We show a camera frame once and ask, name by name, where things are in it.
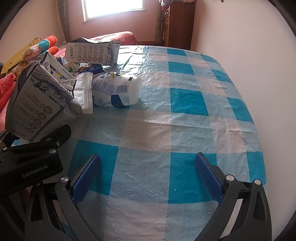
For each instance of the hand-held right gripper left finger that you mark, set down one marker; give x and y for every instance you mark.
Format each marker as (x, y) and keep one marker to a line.
(86, 178)

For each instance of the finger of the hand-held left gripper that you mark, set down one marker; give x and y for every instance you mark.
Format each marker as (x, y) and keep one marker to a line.
(54, 136)

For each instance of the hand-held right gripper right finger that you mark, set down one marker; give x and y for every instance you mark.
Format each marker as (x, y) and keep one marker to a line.
(208, 178)

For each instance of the grey crushed milk carton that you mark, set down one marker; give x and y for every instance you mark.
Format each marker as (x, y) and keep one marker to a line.
(34, 102)

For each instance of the silver foil snack bag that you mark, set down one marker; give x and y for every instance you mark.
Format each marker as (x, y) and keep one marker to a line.
(83, 92)

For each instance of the blue checked plastic tablecloth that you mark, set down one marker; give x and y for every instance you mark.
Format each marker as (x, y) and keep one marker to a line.
(166, 129)

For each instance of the white flattened paper box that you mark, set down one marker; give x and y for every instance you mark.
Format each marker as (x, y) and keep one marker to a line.
(60, 70)

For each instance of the red cloth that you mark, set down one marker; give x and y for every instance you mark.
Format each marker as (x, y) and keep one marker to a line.
(5, 90)

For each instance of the blue snack packet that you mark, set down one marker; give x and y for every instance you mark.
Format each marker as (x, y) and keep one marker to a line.
(91, 68)

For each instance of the white plastic yogurt cup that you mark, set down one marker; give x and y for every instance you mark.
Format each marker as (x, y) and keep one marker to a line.
(118, 89)

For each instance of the yellow paper bag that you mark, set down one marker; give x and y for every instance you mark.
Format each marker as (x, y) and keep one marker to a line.
(16, 56)

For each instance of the orange plush toy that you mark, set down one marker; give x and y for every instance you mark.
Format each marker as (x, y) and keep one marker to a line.
(42, 46)

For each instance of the white printed milk carton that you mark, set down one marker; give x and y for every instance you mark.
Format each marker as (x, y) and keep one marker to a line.
(92, 53)

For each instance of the patterned curtain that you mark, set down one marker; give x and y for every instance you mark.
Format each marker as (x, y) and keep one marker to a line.
(160, 25)
(63, 20)

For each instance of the red sofa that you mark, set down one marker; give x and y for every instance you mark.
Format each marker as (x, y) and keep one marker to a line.
(115, 37)

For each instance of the bright window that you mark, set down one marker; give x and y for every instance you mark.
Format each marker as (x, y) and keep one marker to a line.
(113, 9)

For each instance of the brown wooden cabinet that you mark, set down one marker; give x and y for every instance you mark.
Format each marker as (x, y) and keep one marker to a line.
(179, 25)

